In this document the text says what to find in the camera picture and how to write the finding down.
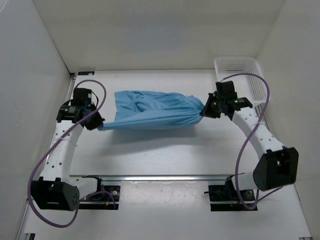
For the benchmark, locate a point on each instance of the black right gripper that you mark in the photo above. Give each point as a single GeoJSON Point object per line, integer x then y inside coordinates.
{"type": "Point", "coordinates": [207, 111]}

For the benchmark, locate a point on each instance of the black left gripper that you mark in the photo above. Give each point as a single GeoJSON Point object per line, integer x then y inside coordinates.
{"type": "Point", "coordinates": [97, 123]}

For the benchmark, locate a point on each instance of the light blue shorts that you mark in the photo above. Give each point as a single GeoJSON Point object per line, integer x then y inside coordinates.
{"type": "Point", "coordinates": [153, 110]}

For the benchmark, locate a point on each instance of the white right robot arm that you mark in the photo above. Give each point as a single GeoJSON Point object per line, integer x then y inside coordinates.
{"type": "Point", "coordinates": [277, 166]}

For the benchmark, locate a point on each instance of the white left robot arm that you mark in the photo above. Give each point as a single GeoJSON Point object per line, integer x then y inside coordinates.
{"type": "Point", "coordinates": [54, 189]}

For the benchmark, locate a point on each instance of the white plastic mesh basket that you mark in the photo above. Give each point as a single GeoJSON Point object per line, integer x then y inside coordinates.
{"type": "Point", "coordinates": [243, 71]}

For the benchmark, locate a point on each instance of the blue label sticker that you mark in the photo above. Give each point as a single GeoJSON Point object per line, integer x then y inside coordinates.
{"type": "Point", "coordinates": [86, 73]}

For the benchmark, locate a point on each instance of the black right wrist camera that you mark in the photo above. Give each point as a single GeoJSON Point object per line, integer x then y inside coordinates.
{"type": "Point", "coordinates": [226, 91]}

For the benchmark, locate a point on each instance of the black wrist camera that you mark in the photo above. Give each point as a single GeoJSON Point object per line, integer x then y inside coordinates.
{"type": "Point", "coordinates": [82, 97]}
{"type": "Point", "coordinates": [226, 91]}

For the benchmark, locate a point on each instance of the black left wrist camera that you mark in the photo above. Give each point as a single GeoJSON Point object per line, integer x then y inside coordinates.
{"type": "Point", "coordinates": [82, 97]}

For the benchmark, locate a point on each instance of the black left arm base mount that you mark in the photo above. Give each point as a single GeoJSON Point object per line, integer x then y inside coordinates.
{"type": "Point", "coordinates": [97, 194]}

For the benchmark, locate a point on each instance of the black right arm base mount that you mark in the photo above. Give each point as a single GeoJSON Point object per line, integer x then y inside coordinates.
{"type": "Point", "coordinates": [224, 197]}

